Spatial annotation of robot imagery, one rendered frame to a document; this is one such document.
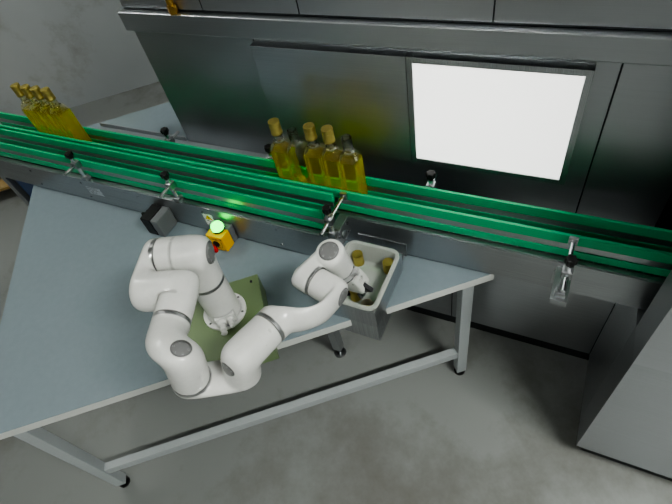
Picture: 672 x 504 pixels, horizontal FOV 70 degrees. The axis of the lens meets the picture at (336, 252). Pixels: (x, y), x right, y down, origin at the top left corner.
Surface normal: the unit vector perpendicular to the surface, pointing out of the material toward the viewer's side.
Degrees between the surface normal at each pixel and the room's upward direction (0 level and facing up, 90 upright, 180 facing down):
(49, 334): 0
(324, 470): 0
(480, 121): 90
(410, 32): 90
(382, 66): 90
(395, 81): 90
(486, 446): 0
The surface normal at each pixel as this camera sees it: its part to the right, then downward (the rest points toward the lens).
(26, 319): -0.17, -0.62
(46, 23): 0.26, 0.72
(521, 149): -0.40, 0.75
